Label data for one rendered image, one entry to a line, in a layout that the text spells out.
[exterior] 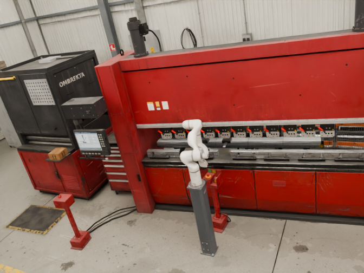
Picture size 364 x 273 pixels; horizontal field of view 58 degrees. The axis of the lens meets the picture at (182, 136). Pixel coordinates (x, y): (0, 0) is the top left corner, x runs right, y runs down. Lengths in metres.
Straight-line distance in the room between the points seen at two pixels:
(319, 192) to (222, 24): 5.05
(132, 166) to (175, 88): 1.32
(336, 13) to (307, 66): 4.04
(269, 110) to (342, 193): 1.31
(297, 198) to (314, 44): 1.89
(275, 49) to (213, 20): 4.68
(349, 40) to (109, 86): 2.74
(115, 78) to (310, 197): 2.84
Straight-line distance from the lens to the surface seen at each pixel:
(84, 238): 4.99
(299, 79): 3.82
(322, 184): 4.31
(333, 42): 3.71
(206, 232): 4.03
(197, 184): 3.65
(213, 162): 4.32
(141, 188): 4.88
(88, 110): 4.15
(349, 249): 4.38
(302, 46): 3.71
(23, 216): 6.26
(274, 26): 7.92
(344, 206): 4.51
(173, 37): 8.77
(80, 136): 4.40
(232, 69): 3.86
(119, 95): 4.27
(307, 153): 4.21
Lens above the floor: 3.05
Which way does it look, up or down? 25 degrees down
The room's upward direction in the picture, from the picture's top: 11 degrees counter-clockwise
